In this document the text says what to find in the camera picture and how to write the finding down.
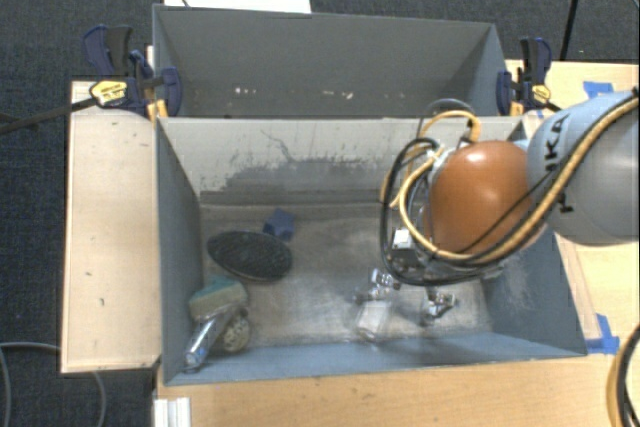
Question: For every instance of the silver metal tube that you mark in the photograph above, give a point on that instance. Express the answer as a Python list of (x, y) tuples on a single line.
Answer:
[(200, 340)]

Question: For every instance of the beige round ball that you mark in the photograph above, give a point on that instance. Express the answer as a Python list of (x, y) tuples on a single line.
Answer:
[(236, 333)]

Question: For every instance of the small blue block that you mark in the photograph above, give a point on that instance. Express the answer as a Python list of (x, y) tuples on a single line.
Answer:
[(279, 223)]

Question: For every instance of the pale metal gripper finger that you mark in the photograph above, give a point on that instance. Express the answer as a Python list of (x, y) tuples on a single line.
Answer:
[(434, 307), (371, 315)]

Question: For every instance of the dark oval disc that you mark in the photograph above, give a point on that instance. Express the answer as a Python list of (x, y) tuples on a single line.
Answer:
[(250, 256)]

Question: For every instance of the grey metal bin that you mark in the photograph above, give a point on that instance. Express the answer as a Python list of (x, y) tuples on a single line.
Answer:
[(320, 305)]

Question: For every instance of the pale wood board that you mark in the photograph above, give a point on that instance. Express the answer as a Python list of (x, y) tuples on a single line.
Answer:
[(112, 235)]

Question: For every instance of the green and yellow sponge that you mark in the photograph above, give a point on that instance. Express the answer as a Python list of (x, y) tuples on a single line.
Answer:
[(218, 297)]

